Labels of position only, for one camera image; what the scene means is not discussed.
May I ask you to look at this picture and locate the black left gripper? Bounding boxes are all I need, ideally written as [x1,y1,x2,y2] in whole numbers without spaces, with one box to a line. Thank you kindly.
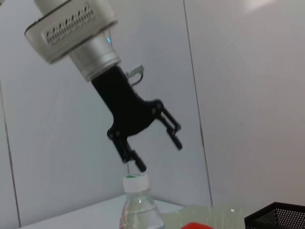
[91,65,183,173]

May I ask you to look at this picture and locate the clear water bottle green label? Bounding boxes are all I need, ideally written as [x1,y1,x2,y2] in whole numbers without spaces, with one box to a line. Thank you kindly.
[119,173,166,229]

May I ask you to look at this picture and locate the red-orange fruit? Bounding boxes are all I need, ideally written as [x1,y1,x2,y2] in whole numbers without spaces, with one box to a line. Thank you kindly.
[181,221,214,229]

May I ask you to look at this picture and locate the wavy clear glass fruit bowl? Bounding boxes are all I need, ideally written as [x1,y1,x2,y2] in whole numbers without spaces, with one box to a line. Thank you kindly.
[164,204,248,229]

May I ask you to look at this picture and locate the black mesh pen holder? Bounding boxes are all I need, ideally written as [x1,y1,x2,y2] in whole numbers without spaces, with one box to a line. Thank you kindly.
[244,202,305,229]

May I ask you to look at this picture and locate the left gripper cable with plug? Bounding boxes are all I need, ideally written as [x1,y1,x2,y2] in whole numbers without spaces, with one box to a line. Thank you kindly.
[125,62,145,86]

